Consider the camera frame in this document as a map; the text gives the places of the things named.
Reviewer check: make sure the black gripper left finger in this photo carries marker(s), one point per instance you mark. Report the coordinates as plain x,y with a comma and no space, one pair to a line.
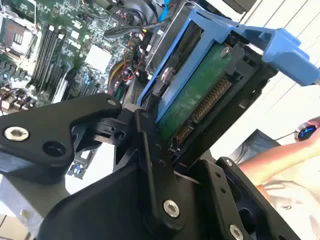
37,140

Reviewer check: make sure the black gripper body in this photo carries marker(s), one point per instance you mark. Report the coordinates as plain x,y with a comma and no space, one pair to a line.
112,212

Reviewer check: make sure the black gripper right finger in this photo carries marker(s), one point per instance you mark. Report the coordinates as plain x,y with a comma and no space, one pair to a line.
220,205

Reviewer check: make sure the hard disk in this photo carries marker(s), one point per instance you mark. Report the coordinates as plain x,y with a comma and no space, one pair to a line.
197,95

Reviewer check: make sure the person's bare hand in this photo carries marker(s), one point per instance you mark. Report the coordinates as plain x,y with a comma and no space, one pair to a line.
317,145

